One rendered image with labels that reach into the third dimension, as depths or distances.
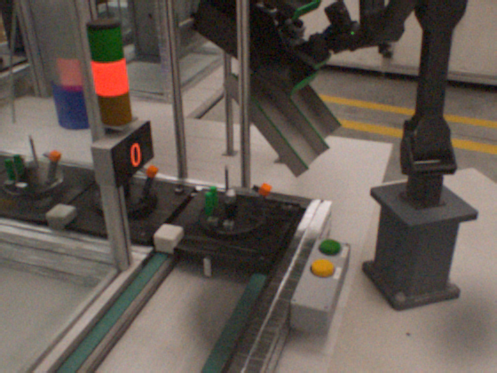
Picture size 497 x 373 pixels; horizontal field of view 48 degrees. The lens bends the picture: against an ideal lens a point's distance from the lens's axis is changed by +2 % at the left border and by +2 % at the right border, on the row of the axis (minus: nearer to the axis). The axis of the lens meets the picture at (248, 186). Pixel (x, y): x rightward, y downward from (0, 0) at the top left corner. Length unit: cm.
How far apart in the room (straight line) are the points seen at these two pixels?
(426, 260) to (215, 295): 40
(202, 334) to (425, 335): 41
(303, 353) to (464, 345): 29
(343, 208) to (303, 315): 51
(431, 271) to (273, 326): 36
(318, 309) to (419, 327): 23
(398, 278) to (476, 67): 403
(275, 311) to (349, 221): 49
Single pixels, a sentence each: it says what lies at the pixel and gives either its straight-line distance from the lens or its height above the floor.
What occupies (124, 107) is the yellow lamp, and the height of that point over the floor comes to 129.
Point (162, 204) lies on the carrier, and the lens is 123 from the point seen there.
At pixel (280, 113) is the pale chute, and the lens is 138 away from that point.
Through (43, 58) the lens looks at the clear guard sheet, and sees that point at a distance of 82.
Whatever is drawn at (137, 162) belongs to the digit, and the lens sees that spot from 94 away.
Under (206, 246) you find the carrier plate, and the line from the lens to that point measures 109.
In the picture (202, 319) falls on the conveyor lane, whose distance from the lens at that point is 101.
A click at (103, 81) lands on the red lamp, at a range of 88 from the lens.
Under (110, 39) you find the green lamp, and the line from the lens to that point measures 86.
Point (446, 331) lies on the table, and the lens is 112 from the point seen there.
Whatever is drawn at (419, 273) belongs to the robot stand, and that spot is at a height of 94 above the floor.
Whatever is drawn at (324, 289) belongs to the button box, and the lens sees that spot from 100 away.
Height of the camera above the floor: 160
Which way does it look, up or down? 29 degrees down
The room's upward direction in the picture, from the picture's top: 1 degrees counter-clockwise
